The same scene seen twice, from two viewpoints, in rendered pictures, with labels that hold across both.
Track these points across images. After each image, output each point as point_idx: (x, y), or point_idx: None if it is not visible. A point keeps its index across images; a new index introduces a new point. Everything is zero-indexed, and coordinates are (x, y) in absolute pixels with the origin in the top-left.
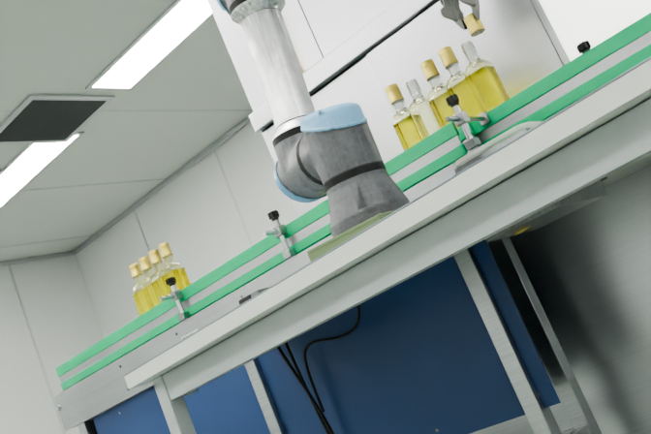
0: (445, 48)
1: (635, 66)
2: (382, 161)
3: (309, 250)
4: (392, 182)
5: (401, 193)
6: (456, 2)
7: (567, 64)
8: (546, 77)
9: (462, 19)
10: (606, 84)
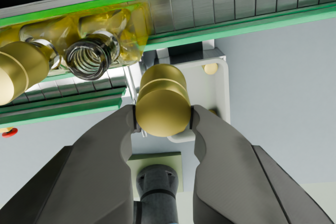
0: (16, 97)
1: (309, 183)
2: (173, 198)
3: (135, 197)
4: (175, 187)
5: (176, 180)
6: (132, 186)
7: (262, 30)
8: (228, 36)
9: (132, 126)
10: (298, 183)
